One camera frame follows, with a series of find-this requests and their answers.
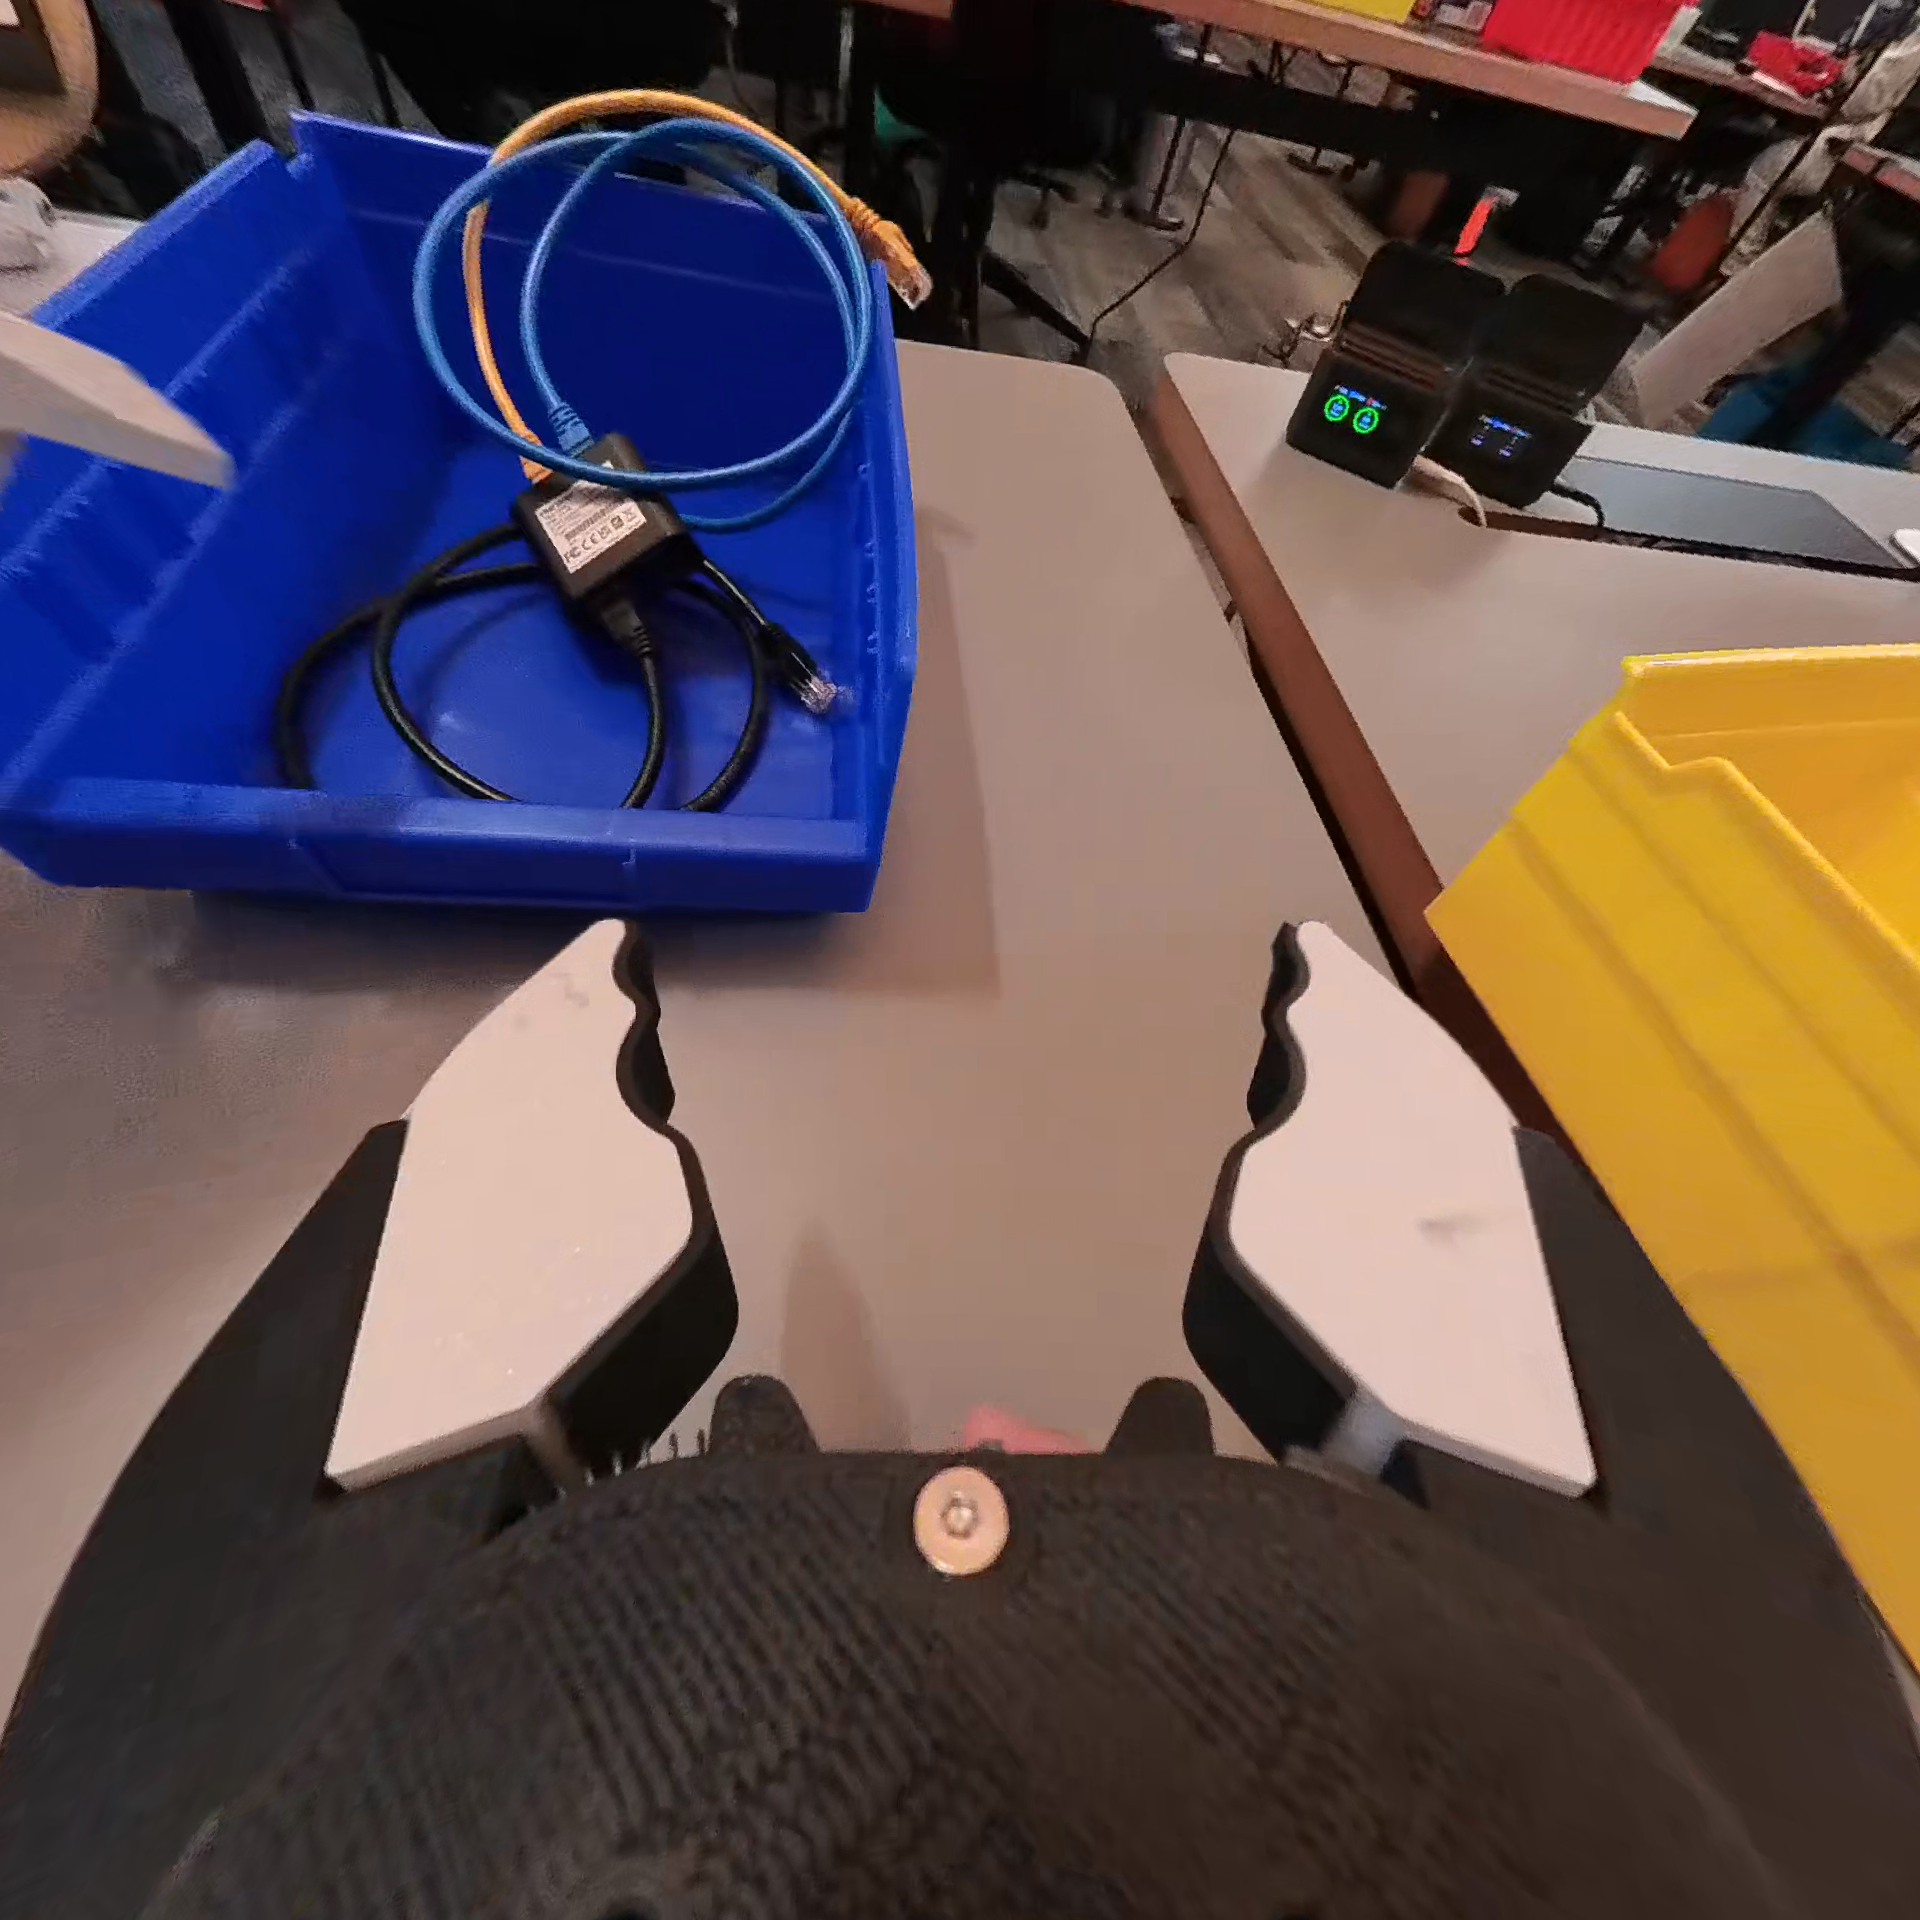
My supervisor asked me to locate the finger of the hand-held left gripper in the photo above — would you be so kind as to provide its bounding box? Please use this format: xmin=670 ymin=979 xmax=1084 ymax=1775
xmin=0 ymin=312 xmax=237 ymax=491

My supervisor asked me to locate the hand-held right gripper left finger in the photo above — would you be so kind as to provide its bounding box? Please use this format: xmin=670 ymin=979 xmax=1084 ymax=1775
xmin=324 ymin=916 xmax=740 ymax=1490

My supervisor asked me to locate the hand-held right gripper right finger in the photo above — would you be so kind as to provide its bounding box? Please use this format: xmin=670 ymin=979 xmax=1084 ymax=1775
xmin=1181 ymin=920 xmax=1596 ymax=1498

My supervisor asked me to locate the blue plastic bin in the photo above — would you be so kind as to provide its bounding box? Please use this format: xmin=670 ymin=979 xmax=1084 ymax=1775
xmin=0 ymin=112 xmax=920 ymax=914

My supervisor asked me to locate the yellow plastic bin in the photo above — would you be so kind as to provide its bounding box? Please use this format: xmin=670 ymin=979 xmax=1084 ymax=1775
xmin=1423 ymin=645 xmax=1920 ymax=1668

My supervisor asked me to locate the blue ethernet cable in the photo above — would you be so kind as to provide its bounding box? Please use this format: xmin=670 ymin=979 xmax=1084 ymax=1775
xmin=412 ymin=121 xmax=877 ymax=535

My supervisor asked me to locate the black network splitter box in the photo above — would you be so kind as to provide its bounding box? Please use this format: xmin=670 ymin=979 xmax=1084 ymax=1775
xmin=513 ymin=435 xmax=706 ymax=607

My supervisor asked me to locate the black ethernet cable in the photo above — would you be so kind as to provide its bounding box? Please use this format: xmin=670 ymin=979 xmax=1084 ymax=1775
xmin=275 ymin=527 xmax=846 ymax=814

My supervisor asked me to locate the orange ethernet cable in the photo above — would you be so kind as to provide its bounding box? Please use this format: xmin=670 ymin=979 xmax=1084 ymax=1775
xmin=461 ymin=90 xmax=934 ymax=460

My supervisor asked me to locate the grey desk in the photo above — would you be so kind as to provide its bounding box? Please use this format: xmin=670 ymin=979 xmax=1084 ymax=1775
xmin=1146 ymin=353 xmax=1920 ymax=1096
xmin=0 ymin=208 xmax=1450 ymax=1698

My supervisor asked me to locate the wooden sign board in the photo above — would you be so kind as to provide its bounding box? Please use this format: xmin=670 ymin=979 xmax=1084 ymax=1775
xmin=0 ymin=0 xmax=100 ymax=178

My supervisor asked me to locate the black flat pad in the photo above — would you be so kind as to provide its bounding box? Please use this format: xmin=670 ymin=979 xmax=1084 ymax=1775
xmin=1477 ymin=454 xmax=1920 ymax=573

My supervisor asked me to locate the black charging dock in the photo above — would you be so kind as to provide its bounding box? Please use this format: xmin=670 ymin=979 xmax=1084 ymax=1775
xmin=1421 ymin=273 xmax=1647 ymax=510
xmin=1285 ymin=238 xmax=1504 ymax=491

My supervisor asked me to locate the wooden work table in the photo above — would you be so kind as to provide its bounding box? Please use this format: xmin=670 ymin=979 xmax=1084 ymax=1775
xmin=1118 ymin=0 xmax=1701 ymax=144

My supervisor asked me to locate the red plastic bin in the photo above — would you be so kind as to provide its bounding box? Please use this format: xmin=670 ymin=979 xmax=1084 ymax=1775
xmin=1477 ymin=0 xmax=1689 ymax=85

